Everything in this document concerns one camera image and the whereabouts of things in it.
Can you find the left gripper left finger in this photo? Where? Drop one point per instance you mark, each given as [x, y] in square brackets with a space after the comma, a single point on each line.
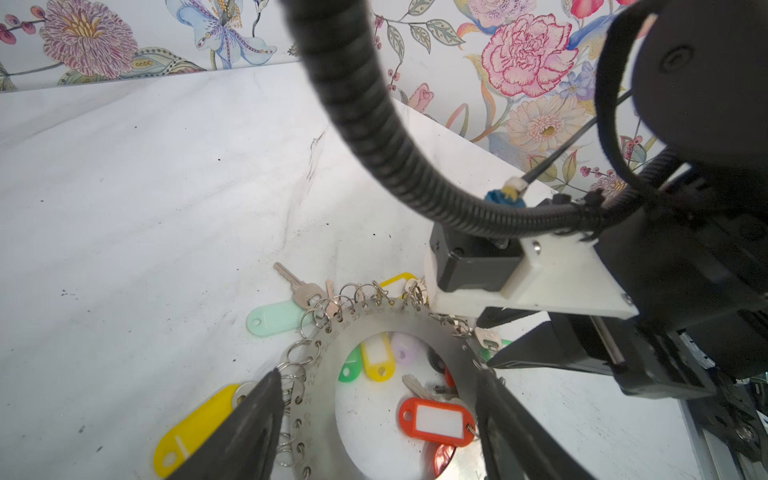
[245, 445]

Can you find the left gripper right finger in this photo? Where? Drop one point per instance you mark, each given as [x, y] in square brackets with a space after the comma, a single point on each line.
[514, 444]

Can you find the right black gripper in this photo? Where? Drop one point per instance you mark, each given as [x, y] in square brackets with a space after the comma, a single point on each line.
[644, 354]

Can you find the round metal key organizer disc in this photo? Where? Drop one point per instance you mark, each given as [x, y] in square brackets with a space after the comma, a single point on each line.
[336, 430]

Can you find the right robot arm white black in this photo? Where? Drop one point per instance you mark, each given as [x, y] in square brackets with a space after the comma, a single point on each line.
[687, 239]

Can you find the red key tag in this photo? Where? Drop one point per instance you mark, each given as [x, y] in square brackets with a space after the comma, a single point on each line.
[438, 422]

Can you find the mint green key tag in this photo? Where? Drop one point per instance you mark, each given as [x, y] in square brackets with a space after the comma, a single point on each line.
[275, 318]

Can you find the purple key tag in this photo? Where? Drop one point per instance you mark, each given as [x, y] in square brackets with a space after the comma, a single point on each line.
[406, 348]

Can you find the small yellow key tag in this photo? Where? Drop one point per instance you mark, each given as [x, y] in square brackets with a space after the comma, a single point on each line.
[378, 358]

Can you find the silver key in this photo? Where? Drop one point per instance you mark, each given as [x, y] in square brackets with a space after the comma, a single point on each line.
[305, 295]

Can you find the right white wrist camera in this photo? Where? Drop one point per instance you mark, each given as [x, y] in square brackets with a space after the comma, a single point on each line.
[465, 275]

